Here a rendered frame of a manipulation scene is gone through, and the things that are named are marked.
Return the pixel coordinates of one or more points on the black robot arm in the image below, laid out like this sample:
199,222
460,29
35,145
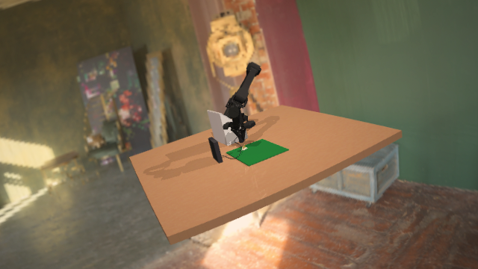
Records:
240,97

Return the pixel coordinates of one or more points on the green circuit board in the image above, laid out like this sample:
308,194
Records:
256,152

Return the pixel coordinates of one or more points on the black computer fan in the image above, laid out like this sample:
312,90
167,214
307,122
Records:
215,150

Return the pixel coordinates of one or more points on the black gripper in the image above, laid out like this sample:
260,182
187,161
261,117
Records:
237,123

